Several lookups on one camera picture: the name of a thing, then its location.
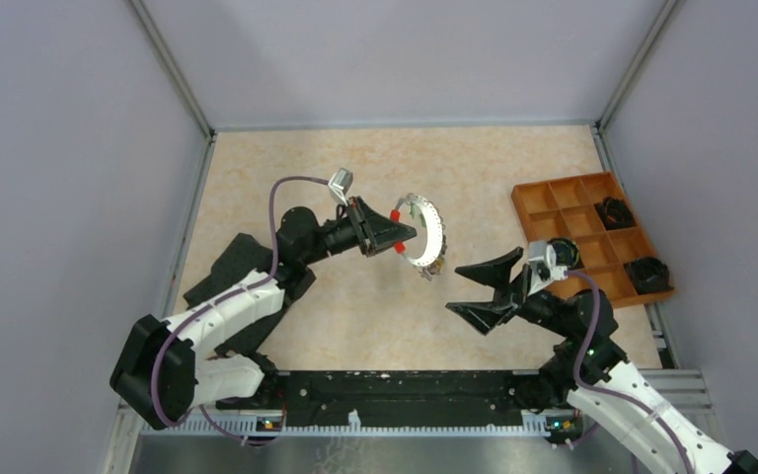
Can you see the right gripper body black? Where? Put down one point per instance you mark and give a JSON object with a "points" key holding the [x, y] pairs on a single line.
{"points": [[518, 293]]}

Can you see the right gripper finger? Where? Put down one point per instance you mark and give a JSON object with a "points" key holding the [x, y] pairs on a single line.
{"points": [[483, 316], [494, 273]]}

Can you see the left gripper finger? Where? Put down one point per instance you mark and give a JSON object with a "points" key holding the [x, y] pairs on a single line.
{"points": [[376, 221], [385, 237]]}

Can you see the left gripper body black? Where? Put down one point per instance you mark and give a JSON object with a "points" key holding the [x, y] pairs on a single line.
{"points": [[347, 231]]}

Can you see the keyring with coloured keys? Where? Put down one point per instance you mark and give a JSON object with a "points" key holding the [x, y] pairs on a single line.
{"points": [[426, 216]]}

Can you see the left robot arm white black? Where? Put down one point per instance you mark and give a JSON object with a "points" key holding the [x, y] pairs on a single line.
{"points": [[210, 352]]}

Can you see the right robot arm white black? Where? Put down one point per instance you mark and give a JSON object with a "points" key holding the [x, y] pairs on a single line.
{"points": [[599, 380]]}

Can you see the dark patterned rolled item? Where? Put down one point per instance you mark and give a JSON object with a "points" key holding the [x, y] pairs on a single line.
{"points": [[567, 253]]}

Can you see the orange compartment tray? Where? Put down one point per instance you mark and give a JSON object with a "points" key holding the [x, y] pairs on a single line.
{"points": [[564, 207]]}

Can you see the black folded cloth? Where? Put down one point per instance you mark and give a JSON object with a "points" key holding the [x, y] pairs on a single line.
{"points": [[241, 256]]}

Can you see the black rolled item top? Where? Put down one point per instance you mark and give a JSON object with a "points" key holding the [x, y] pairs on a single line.
{"points": [[615, 214]]}

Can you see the black rolled item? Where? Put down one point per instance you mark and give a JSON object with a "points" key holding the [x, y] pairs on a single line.
{"points": [[648, 275], [615, 214]]}

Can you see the black rolled item bottom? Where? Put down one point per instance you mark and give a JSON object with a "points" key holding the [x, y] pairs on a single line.
{"points": [[648, 275]]}

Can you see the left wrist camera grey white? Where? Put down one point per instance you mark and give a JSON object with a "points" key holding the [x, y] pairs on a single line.
{"points": [[339, 185]]}

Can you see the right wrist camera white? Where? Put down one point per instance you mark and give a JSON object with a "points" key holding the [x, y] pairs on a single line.
{"points": [[543, 267]]}

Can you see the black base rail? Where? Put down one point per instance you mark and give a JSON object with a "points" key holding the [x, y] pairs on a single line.
{"points": [[412, 399]]}

